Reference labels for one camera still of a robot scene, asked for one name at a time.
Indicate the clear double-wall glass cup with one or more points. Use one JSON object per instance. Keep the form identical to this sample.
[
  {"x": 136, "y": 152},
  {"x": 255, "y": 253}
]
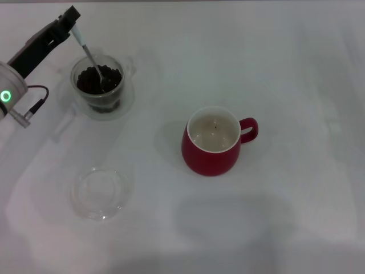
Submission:
[{"x": 74, "y": 92}]

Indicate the clear glass saucer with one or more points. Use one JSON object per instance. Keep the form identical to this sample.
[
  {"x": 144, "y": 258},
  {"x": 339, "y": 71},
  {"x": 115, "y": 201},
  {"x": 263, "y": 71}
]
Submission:
[{"x": 129, "y": 105}]

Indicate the dark roasted coffee beans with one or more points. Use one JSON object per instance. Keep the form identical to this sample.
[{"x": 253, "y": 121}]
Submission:
[{"x": 88, "y": 82}]

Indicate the small clear glass dish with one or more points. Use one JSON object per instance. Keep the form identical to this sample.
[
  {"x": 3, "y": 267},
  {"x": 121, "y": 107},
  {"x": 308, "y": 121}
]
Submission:
[{"x": 99, "y": 201}]

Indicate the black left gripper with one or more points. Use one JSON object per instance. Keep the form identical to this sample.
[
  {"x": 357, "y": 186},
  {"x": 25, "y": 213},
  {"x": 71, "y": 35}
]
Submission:
[{"x": 37, "y": 48}]

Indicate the red ceramic mug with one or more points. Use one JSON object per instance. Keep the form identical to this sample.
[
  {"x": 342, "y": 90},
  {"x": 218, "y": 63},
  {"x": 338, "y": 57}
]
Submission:
[{"x": 208, "y": 162}]

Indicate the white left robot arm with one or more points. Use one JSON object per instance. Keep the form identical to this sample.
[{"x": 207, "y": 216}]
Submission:
[{"x": 8, "y": 85}]

